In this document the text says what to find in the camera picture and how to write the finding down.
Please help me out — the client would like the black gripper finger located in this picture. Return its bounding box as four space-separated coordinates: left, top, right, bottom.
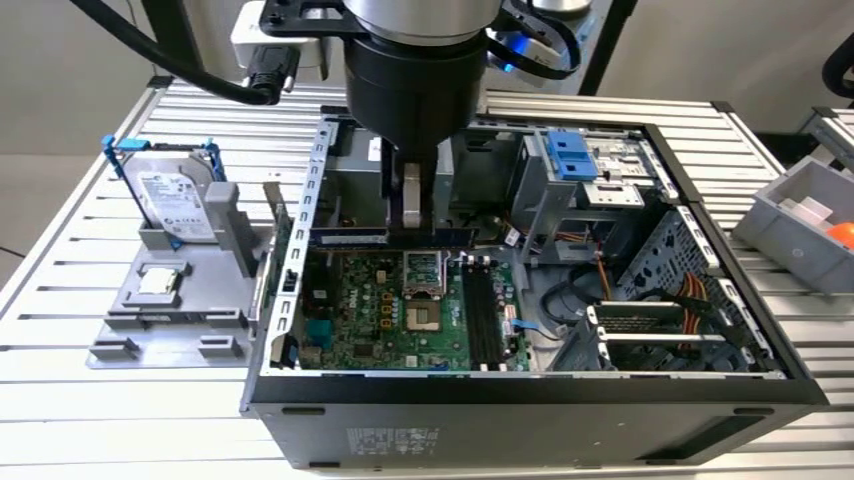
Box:
379 143 459 237

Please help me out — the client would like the grey power supply unit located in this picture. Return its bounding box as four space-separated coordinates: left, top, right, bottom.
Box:
324 127 457 236

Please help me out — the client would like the metal socket cover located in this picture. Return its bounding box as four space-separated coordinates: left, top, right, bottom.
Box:
402 248 447 297

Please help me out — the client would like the CPU socket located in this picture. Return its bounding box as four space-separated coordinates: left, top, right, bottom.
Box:
405 295 443 334

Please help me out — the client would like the blue plastic drive latch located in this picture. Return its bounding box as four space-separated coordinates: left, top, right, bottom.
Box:
545 130 599 182

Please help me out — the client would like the green motherboard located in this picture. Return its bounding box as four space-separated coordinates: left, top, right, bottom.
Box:
299 247 535 372

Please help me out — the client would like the metal drive cage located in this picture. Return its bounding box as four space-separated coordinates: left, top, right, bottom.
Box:
517 128 669 264

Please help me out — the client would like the grey parts rack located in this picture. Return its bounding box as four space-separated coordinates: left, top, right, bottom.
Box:
84 182 268 371

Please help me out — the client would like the silver hard disk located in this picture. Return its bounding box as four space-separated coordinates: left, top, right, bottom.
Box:
126 149 219 246

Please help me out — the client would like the silver CPU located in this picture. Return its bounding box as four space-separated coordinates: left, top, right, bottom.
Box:
136 268 182 296

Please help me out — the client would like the blue disk carrier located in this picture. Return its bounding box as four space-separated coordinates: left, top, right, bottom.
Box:
99 134 228 251

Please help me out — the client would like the metal disk bay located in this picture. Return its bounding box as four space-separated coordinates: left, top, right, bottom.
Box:
553 298 733 372

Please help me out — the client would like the black PC case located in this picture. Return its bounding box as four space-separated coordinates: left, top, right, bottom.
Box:
238 103 830 471

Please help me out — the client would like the grey plastic bin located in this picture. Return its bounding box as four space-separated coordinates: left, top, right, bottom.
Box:
731 155 854 297

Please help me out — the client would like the white block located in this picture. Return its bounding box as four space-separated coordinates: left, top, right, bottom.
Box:
779 197 836 227

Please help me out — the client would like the black office chair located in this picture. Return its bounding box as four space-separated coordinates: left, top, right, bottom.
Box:
821 34 854 104

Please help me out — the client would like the metal slat side table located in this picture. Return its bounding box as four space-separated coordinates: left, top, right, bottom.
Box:
797 105 854 174

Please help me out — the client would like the orange ball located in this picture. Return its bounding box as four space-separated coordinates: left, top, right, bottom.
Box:
825 221 854 250

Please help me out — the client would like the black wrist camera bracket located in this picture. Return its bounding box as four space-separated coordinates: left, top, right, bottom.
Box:
485 19 583 80

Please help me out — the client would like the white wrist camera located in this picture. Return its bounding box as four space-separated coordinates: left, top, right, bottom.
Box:
230 0 323 69

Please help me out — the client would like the black wire loop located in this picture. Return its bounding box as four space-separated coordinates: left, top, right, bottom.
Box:
541 277 593 344

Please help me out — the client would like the black frame post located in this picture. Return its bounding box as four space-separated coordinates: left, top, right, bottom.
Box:
577 0 639 97
136 0 210 80

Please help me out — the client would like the orange wire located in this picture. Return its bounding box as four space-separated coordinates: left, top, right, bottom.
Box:
595 252 613 304

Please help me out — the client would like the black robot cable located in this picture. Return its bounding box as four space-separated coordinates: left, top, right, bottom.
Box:
66 0 299 106

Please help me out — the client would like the red yellow wire bundle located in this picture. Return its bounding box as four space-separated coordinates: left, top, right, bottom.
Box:
670 273 713 351

